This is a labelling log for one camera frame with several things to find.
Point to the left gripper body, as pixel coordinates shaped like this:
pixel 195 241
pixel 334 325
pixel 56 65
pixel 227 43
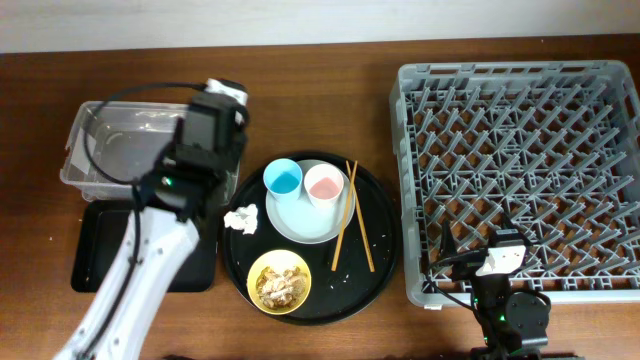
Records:
pixel 230 138

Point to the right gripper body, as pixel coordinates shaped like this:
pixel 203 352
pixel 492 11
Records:
pixel 468 265

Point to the white napkin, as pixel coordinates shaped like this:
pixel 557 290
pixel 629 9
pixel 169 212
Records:
pixel 243 219

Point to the yellow bowl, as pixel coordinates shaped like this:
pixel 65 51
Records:
pixel 278 260

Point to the rice and peanut shell scraps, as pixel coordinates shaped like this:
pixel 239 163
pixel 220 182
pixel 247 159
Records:
pixel 281 289

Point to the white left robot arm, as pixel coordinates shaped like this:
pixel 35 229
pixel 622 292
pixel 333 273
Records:
pixel 172 206

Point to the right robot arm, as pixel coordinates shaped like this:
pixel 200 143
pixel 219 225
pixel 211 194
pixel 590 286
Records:
pixel 513 322

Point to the grey dishwasher rack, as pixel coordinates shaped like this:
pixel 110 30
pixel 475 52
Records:
pixel 551 146

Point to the blue cup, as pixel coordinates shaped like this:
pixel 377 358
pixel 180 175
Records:
pixel 283 179

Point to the pink cup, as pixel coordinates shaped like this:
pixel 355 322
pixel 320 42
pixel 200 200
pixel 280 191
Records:
pixel 323 184

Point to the clear plastic bin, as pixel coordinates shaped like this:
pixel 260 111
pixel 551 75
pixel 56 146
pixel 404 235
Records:
pixel 124 141

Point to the pale grey plate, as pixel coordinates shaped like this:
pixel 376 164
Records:
pixel 302 222

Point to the round black serving tray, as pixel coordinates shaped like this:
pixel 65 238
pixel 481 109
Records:
pixel 334 295

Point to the black rectangular tray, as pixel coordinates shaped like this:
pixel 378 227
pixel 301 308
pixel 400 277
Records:
pixel 103 226

